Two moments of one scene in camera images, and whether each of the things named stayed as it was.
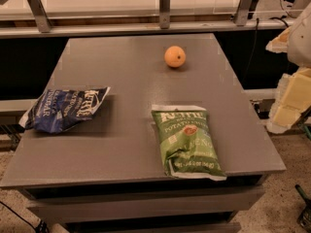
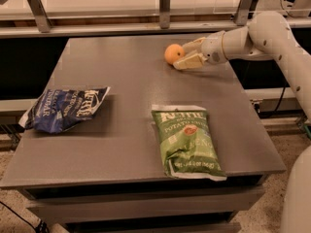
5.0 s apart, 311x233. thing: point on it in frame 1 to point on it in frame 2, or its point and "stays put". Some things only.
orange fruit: [175, 56] stays put
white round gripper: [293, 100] to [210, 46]
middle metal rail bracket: [164, 7] stays put
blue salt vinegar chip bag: [56, 110] stays put
